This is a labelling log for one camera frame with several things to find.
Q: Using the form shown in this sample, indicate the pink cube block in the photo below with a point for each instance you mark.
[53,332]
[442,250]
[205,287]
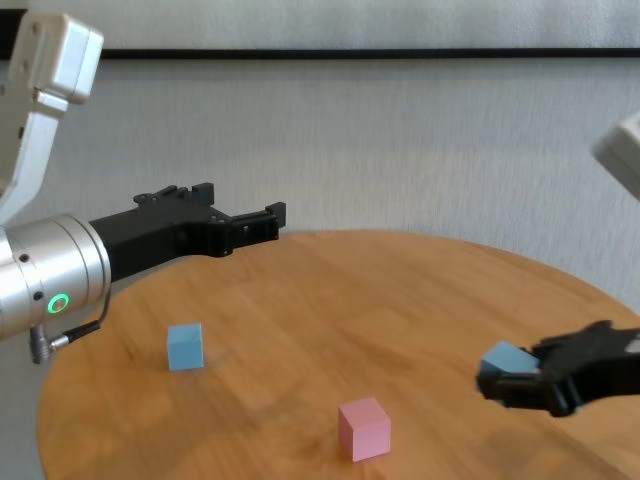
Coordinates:
[365,430]

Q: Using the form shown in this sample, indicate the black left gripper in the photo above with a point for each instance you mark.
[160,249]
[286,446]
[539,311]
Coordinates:
[150,237]

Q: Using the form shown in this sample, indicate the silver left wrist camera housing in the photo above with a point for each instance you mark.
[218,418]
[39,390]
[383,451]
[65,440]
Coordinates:
[60,55]

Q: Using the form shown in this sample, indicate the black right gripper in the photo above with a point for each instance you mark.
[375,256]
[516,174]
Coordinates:
[605,360]

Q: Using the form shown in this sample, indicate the blue cube block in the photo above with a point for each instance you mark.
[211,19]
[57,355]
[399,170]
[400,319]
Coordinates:
[185,347]
[505,361]

